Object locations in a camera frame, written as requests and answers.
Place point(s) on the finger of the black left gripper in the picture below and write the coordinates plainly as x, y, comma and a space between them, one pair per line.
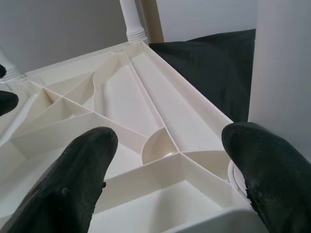
7, 102
2, 71

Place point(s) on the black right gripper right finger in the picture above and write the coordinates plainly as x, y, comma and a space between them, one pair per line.
277, 179

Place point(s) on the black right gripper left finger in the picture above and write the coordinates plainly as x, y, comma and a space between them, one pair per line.
65, 184

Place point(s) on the white plastic table leg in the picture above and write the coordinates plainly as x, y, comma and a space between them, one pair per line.
132, 21
8, 66
281, 60

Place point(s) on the white plastic table top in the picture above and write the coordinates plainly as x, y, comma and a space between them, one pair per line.
126, 102

